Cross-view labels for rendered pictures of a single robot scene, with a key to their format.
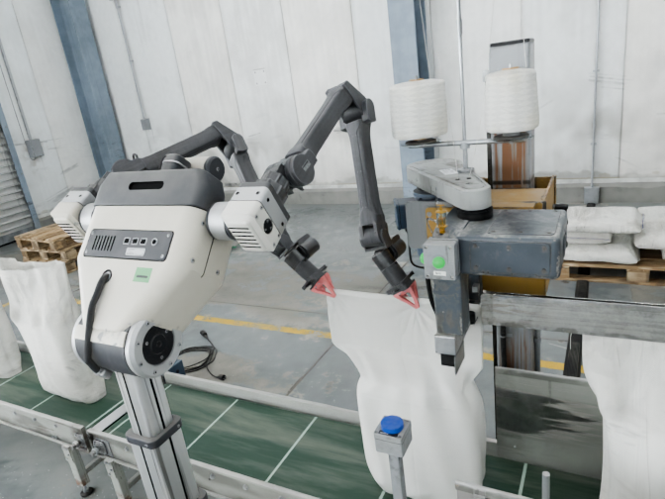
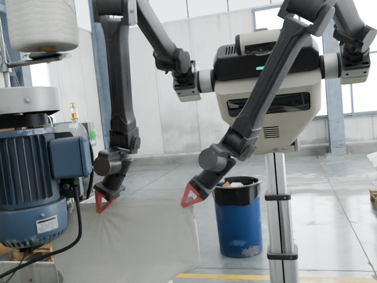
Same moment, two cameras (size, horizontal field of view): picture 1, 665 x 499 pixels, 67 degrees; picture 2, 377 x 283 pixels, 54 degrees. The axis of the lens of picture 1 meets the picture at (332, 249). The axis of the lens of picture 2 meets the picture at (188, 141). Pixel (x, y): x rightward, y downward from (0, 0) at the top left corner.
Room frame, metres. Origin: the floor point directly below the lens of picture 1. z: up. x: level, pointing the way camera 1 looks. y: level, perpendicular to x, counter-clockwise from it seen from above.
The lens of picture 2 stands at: (2.54, -0.21, 1.34)
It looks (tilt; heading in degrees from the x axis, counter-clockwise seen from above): 5 degrees down; 166
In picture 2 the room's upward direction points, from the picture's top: 6 degrees counter-clockwise
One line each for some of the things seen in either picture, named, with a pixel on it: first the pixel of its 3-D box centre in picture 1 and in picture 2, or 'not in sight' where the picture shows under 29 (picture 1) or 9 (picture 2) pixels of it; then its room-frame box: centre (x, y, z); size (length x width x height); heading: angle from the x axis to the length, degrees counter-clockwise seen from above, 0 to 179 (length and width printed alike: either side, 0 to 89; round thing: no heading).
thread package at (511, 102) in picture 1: (511, 100); not in sight; (1.40, -0.53, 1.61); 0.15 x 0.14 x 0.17; 60
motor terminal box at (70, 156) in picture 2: (406, 216); (73, 161); (1.67, -0.27, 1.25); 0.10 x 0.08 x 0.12; 175
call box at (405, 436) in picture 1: (393, 436); not in sight; (1.11, -0.09, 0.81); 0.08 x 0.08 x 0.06; 60
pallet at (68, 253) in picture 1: (86, 238); not in sight; (6.25, 3.07, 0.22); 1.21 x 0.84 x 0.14; 150
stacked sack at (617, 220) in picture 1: (595, 219); not in sight; (3.68, -2.04, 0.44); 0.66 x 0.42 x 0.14; 57
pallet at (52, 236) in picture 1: (81, 228); not in sight; (6.20, 3.07, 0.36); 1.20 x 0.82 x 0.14; 146
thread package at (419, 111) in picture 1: (418, 109); (42, 17); (1.53, -0.31, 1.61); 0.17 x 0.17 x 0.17
